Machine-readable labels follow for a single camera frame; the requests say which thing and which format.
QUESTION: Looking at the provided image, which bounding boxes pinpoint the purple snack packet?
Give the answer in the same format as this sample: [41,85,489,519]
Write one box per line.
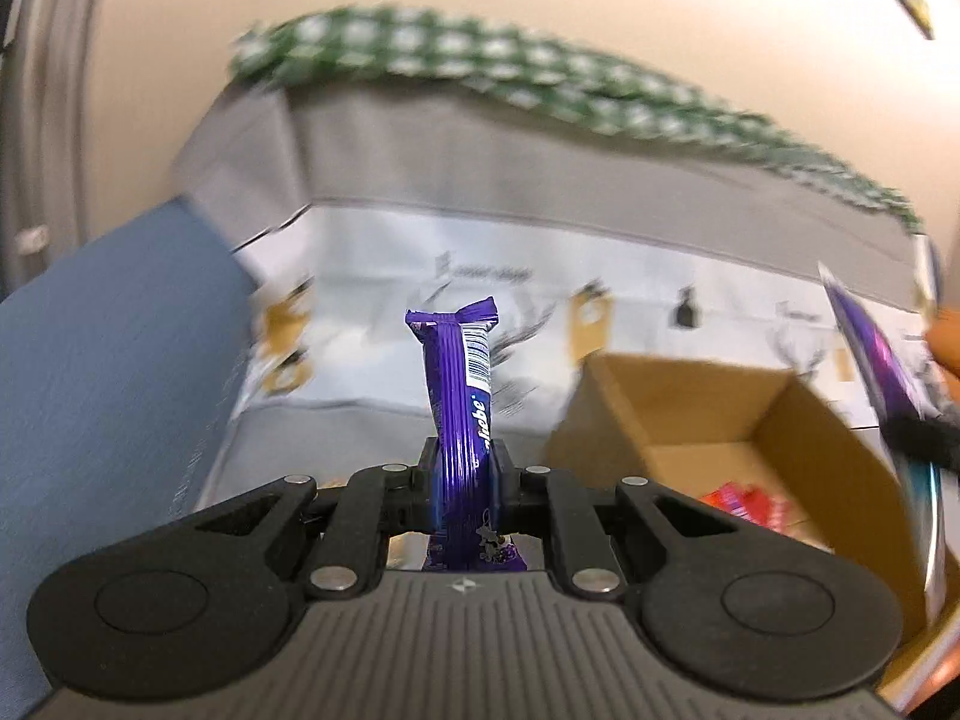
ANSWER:
[821,262,950,616]

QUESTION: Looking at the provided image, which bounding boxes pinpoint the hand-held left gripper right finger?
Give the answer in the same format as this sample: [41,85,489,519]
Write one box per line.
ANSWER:
[491,442,751,601]

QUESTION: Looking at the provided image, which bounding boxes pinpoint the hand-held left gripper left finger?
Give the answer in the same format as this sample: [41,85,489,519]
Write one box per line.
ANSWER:
[195,439,451,601]

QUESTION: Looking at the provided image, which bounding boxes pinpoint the red snack packet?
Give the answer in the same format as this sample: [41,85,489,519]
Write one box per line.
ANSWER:
[697,484,792,530]

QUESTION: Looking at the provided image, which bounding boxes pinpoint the purple snack bar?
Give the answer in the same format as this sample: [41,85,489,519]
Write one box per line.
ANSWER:
[405,296,530,572]

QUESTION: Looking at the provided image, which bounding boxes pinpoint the grey curtain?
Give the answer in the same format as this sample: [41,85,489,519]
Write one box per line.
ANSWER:
[0,0,113,293]

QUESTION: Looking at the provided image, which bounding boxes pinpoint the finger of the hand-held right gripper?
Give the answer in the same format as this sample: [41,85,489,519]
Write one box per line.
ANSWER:
[881,412,960,470]

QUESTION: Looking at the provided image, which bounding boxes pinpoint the green checkered cloth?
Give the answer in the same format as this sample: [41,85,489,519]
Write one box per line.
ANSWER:
[229,6,927,233]

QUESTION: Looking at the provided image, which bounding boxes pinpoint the brown cardboard box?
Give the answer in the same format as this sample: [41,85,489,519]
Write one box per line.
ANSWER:
[544,352,931,713]

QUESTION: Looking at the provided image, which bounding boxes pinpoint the grey and white printed tablecloth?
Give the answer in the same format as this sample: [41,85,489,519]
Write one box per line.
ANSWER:
[172,90,938,518]

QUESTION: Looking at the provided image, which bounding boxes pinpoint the orange blurred object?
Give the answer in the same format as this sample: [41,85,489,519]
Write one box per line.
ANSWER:
[926,315,960,383]

